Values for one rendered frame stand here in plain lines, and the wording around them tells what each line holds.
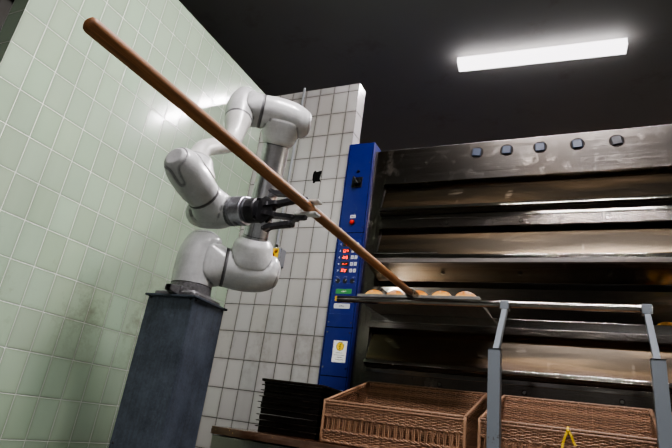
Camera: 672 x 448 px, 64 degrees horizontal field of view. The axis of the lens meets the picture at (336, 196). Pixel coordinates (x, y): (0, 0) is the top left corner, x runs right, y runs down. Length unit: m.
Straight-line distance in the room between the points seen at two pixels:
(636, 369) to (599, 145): 1.03
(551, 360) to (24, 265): 2.13
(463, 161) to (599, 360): 1.13
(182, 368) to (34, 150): 1.02
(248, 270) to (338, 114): 1.53
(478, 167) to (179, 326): 1.68
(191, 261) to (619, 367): 1.74
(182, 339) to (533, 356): 1.47
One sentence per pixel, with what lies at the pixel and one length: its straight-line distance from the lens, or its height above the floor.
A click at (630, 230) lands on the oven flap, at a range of 2.72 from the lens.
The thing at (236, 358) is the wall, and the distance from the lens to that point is 3.09.
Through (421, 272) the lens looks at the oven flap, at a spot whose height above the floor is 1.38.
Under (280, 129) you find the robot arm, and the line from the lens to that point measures 2.05.
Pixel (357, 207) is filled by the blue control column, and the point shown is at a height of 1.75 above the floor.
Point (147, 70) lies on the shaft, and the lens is 1.05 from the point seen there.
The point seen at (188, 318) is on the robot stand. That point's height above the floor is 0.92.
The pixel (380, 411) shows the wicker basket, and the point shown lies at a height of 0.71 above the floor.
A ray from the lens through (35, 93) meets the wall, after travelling 2.42.
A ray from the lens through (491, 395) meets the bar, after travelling 1.95.
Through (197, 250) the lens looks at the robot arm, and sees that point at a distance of 2.09.
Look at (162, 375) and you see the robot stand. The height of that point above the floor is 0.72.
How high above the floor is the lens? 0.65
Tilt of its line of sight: 23 degrees up
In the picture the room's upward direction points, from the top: 8 degrees clockwise
